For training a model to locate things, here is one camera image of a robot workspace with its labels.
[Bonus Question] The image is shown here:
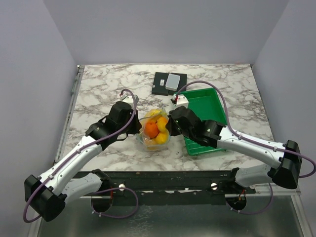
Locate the yellow lemon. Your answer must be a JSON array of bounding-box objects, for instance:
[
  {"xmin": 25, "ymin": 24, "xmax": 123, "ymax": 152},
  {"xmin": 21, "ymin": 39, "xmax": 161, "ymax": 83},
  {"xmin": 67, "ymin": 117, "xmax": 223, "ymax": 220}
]
[{"xmin": 156, "ymin": 117, "xmax": 168, "ymax": 133}]

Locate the orange fruit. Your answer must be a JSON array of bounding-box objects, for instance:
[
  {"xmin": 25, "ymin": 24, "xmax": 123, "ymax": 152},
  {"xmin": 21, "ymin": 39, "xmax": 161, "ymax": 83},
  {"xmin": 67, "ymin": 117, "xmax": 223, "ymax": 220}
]
[{"xmin": 144, "ymin": 120, "xmax": 159, "ymax": 139}]

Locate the clear zip top bag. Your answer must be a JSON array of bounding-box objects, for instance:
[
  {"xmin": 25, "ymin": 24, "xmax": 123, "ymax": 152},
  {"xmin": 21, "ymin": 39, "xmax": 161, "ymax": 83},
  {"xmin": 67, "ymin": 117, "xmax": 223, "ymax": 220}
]
[{"xmin": 137, "ymin": 109, "xmax": 170, "ymax": 151}]

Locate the yellow banana bunch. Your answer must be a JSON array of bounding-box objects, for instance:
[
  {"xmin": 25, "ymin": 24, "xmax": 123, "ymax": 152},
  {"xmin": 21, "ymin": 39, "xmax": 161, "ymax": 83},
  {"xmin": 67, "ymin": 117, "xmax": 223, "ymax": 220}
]
[{"xmin": 145, "ymin": 109, "xmax": 167, "ymax": 122}]

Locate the green plastic tray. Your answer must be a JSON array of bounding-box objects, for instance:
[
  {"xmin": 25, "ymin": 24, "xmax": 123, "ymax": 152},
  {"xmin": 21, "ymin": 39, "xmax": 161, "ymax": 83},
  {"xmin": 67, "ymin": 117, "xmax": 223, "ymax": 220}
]
[{"xmin": 180, "ymin": 88, "xmax": 227, "ymax": 156}]

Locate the orange yellow mango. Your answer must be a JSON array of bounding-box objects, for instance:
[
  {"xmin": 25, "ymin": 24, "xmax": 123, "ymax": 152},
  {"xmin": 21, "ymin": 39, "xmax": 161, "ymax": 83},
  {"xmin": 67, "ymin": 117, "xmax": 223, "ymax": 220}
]
[{"xmin": 143, "ymin": 139, "xmax": 159, "ymax": 151}]

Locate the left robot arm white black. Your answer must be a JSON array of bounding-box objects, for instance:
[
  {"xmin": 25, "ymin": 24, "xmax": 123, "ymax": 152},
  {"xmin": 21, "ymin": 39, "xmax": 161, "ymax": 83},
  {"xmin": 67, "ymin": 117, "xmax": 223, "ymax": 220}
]
[{"xmin": 23, "ymin": 101, "xmax": 141, "ymax": 222}]

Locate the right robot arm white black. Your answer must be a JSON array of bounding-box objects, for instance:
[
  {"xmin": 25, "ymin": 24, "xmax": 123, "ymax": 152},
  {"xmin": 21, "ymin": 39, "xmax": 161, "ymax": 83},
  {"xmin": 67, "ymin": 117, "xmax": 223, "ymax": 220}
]
[{"xmin": 166, "ymin": 106, "xmax": 302, "ymax": 193}]

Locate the black flat box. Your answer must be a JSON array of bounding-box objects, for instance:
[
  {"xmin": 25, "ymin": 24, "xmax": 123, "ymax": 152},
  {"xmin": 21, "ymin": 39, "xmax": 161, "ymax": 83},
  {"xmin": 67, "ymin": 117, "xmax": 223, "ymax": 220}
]
[{"xmin": 151, "ymin": 72, "xmax": 188, "ymax": 96}]

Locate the grey translucent small case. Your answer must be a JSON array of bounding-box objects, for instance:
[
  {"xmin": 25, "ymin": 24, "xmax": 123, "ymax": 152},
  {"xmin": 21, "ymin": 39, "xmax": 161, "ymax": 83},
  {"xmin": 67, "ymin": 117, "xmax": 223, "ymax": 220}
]
[{"xmin": 165, "ymin": 74, "xmax": 181, "ymax": 91}]

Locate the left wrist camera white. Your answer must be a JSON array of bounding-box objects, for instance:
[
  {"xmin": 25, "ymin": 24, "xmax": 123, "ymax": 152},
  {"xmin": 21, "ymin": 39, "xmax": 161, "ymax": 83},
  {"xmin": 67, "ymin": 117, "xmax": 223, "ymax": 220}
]
[{"xmin": 119, "ymin": 93, "xmax": 139, "ymax": 107}]

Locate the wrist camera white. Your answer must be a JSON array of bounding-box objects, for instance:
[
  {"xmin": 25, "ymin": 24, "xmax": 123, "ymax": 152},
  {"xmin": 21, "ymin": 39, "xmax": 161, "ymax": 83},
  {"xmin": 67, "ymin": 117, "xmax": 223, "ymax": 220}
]
[
  {"xmin": 171, "ymin": 94, "xmax": 189, "ymax": 109},
  {"xmin": 119, "ymin": 93, "xmax": 139, "ymax": 107}
]

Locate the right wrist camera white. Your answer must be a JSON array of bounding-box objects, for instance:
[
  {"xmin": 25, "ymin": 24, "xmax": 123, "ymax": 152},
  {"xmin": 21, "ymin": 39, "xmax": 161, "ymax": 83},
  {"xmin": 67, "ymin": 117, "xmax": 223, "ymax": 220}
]
[{"xmin": 171, "ymin": 94, "xmax": 189, "ymax": 109}]

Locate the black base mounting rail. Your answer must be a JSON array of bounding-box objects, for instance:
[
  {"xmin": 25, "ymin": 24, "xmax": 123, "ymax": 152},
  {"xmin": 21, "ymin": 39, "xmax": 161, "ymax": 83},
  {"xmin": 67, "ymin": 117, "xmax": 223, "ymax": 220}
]
[{"xmin": 92, "ymin": 169, "xmax": 255, "ymax": 206}]

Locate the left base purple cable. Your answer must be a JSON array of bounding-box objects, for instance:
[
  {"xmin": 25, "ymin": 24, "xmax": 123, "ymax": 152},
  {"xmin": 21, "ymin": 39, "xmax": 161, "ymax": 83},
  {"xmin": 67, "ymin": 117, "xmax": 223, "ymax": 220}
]
[{"xmin": 91, "ymin": 186, "xmax": 139, "ymax": 219}]

